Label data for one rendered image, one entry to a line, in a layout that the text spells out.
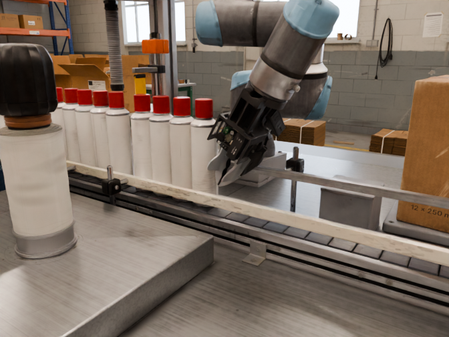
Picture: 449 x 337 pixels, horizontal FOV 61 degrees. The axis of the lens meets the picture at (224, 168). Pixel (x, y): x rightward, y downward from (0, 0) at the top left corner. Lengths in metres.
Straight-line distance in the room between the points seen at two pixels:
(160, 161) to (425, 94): 0.51
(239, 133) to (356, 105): 5.58
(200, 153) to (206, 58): 6.65
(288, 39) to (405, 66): 5.44
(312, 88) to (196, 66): 6.52
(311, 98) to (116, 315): 0.71
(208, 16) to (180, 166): 0.28
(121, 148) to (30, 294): 0.43
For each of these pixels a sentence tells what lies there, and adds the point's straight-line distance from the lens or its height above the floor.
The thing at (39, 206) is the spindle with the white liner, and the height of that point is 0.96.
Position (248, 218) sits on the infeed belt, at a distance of 0.70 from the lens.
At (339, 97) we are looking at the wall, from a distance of 6.23.
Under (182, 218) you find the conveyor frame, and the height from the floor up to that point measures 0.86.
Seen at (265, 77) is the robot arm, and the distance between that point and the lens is 0.59.
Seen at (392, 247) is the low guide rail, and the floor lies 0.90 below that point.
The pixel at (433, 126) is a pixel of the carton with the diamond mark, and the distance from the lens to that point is 0.77.
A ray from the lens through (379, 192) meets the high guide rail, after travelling 0.65.
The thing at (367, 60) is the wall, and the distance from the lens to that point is 6.10.
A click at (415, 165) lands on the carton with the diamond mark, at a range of 0.79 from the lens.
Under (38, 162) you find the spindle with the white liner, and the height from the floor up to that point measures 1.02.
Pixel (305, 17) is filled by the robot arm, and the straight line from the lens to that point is 0.57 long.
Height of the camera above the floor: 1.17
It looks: 17 degrees down
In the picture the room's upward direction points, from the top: straight up
